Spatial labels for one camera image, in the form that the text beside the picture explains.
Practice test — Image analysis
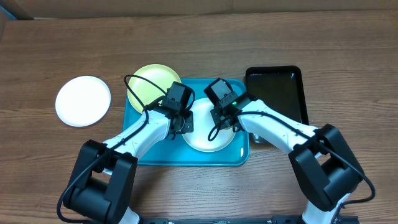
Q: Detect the teal plastic tray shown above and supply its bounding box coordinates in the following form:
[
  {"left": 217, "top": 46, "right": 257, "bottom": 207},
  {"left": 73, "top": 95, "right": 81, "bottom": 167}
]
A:
[{"left": 123, "top": 78, "right": 250, "bottom": 166}]

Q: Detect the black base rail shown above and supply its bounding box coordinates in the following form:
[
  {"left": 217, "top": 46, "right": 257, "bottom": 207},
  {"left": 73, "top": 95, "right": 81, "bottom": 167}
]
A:
[{"left": 136, "top": 214, "right": 360, "bottom": 224}]

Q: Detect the white plate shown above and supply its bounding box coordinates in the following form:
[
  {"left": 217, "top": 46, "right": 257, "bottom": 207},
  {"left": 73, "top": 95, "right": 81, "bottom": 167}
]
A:
[
  {"left": 55, "top": 76, "right": 111, "bottom": 127},
  {"left": 183, "top": 98, "right": 235, "bottom": 152}
]

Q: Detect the yellow-green plate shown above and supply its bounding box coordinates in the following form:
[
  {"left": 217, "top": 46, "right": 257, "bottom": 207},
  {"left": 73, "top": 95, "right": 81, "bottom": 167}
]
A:
[{"left": 127, "top": 63, "right": 182, "bottom": 114}]

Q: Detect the black water basin tray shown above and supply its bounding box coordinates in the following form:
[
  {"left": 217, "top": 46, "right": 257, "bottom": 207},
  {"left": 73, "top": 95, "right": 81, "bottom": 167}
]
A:
[{"left": 245, "top": 65, "right": 309, "bottom": 125}]

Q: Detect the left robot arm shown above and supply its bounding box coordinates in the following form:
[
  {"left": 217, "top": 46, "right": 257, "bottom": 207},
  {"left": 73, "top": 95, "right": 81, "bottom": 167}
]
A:
[{"left": 57, "top": 82, "right": 195, "bottom": 223}]

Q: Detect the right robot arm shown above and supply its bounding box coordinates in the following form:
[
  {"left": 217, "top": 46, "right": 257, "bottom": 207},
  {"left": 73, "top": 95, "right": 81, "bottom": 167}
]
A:
[{"left": 204, "top": 78, "right": 364, "bottom": 223}]

